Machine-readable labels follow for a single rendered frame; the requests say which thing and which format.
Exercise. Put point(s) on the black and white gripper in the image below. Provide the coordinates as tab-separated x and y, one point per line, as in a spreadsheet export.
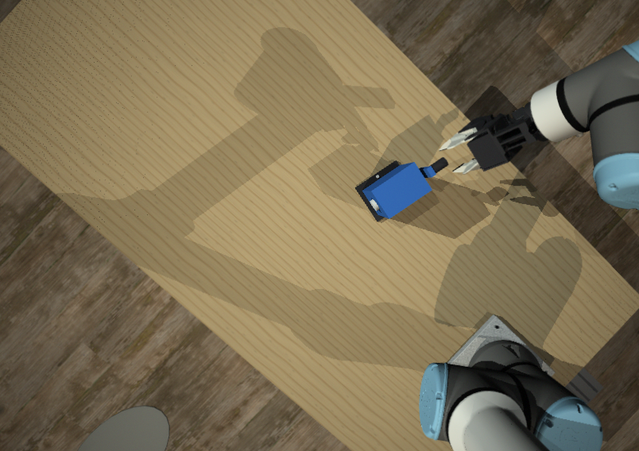
490	148

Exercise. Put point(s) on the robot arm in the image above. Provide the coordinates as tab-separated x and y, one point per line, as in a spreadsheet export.
475	409

